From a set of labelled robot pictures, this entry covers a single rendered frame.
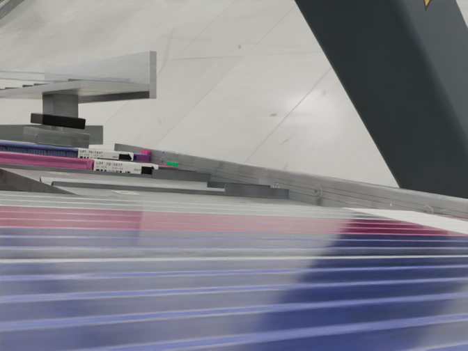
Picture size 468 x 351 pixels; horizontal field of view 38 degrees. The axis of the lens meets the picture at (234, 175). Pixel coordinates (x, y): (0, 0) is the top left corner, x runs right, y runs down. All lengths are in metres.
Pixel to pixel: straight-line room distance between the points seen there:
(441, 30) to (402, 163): 0.24
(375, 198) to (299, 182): 0.08
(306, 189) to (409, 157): 0.67
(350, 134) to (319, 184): 1.47
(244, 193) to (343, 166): 1.37
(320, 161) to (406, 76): 0.91
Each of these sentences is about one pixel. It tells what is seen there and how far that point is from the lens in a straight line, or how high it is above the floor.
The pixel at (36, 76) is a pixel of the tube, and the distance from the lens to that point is 0.91.
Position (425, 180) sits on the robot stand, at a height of 0.28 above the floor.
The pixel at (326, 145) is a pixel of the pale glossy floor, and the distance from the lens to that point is 1.99.
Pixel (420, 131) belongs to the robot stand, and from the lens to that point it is 1.12.
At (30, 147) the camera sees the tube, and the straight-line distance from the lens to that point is 0.66.
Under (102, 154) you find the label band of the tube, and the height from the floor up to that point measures 0.77.
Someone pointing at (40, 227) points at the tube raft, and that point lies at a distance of 0.19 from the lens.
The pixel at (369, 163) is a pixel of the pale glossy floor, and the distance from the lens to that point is 1.82.
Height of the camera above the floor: 1.00
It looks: 28 degrees down
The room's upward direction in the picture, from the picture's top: 36 degrees counter-clockwise
